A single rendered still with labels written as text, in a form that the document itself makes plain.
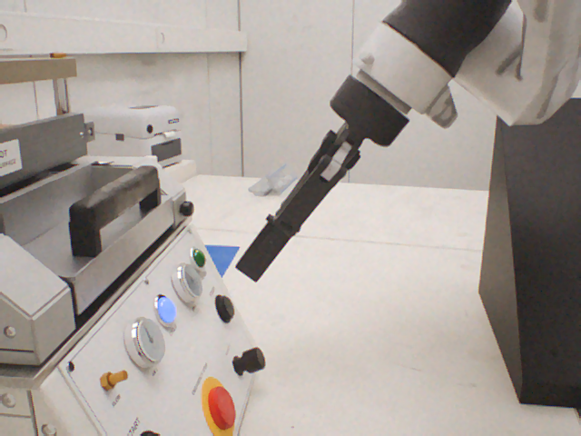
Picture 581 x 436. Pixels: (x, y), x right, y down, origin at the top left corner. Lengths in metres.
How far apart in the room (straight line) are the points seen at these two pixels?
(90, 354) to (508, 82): 0.44
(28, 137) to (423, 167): 2.57
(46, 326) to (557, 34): 0.44
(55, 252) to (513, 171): 0.57
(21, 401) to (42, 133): 0.25
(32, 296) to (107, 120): 1.24
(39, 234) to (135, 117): 1.06
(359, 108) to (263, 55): 2.51
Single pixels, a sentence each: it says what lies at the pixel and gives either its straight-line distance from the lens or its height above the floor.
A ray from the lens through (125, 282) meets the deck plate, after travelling 0.49.
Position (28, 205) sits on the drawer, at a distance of 0.49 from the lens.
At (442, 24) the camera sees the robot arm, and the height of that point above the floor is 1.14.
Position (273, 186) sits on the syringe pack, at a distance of 1.42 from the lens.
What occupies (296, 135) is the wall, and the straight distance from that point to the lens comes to 3.01.
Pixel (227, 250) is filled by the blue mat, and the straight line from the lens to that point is 1.07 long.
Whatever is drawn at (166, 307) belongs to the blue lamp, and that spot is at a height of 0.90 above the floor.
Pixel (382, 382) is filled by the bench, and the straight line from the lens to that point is 0.67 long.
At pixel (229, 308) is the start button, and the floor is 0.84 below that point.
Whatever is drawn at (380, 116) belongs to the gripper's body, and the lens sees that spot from 0.53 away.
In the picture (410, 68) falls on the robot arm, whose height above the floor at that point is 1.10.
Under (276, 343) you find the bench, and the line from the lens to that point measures 0.74.
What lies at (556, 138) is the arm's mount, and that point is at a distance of 0.83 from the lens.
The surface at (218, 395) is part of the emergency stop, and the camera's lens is 0.54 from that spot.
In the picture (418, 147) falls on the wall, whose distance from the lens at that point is 2.94.
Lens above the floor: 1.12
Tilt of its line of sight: 17 degrees down
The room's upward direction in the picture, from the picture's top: straight up
